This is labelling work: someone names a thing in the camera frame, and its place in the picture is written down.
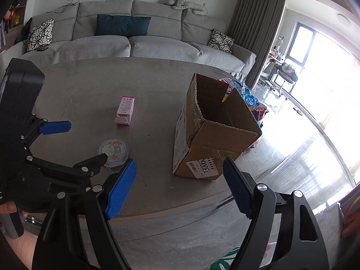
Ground black charger cable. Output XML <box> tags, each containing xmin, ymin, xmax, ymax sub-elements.
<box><xmin>46</xmin><ymin>0</ymin><xmax>78</xmax><ymax>13</ymax></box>

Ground white sheer curtain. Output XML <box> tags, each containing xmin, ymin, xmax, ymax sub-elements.
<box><xmin>323</xmin><ymin>51</ymin><xmax>360</xmax><ymax>135</ymax></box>

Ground black white floral pillow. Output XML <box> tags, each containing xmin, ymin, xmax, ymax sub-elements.
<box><xmin>27</xmin><ymin>18</ymin><xmax>54</xmax><ymax>52</ymax></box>
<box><xmin>207</xmin><ymin>29</ymin><xmax>234</xmax><ymax>54</ymax></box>

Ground dark blue cloth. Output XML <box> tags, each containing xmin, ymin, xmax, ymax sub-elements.
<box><xmin>15</xmin><ymin>18</ymin><xmax>32</xmax><ymax>44</ymax></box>

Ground teal pillow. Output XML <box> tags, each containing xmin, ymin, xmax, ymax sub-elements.
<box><xmin>95</xmin><ymin>14</ymin><xmax>152</xmax><ymax>37</ymax></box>

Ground colourful plastic bag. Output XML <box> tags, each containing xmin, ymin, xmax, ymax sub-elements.
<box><xmin>219</xmin><ymin>78</ymin><xmax>268</xmax><ymax>148</ymax></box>

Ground pile of clothes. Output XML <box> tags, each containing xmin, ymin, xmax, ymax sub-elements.
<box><xmin>281</xmin><ymin>63</ymin><xmax>298</xmax><ymax>75</ymax></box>

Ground small pink box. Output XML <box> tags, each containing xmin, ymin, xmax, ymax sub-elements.
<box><xmin>114</xmin><ymin>96</ymin><xmax>135</xmax><ymax>126</ymax></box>

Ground person's left hand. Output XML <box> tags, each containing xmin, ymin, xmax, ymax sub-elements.
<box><xmin>0</xmin><ymin>202</ymin><xmax>40</xmax><ymax>270</ymax></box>

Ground grey plush toy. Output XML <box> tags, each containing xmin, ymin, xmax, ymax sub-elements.
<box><xmin>164</xmin><ymin>0</ymin><xmax>209</xmax><ymax>16</ymax></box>

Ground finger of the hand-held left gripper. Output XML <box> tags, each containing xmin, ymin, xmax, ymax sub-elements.
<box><xmin>20</xmin><ymin>112</ymin><xmax>72</xmax><ymax>148</ymax></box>
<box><xmin>27</xmin><ymin>152</ymin><xmax>109</xmax><ymax>194</ymax></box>

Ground brown cardboard box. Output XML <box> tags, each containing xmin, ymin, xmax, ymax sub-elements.
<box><xmin>172</xmin><ymin>73</ymin><xmax>263</xmax><ymax>181</ymax></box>

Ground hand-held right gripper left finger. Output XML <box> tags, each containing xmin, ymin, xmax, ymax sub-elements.
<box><xmin>31</xmin><ymin>158</ymin><xmax>138</xmax><ymax>270</ymax></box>

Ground brown striped object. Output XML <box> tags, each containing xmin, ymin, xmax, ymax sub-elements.
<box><xmin>337</xmin><ymin>186</ymin><xmax>360</xmax><ymax>239</ymax></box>

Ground swivel chair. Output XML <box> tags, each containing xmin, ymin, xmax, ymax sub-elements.
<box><xmin>277</xmin><ymin>62</ymin><xmax>299</xmax><ymax>100</ymax></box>

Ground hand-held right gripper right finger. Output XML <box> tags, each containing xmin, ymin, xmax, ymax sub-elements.
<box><xmin>222</xmin><ymin>157</ymin><xmax>330</xmax><ymax>270</ymax></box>

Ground grey sofa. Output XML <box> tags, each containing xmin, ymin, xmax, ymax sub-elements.
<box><xmin>0</xmin><ymin>0</ymin><xmax>256</xmax><ymax>81</ymax></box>

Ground white desk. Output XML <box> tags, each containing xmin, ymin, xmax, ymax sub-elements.
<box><xmin>260</xmin><ymin>51</ymin><xmax>283</xmax><ymax>86</ymax></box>

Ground grey curtain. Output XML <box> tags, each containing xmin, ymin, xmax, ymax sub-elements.
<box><xmin>226</xmin><ymin>0</ymin><xmax>290</xmax><ymax>90</ymax></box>

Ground sliding glass door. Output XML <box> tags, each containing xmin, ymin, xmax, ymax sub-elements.
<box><xmin>288</xmin><ymin>24</ymin><xmax>324</xmax><ymax>96</ymax></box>

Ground green pink printed cloth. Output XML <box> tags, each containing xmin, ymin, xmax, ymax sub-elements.
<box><xmin>209</xmin><ymin>242</ymin><xmax>272</xmax><ymax>270</ymax></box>

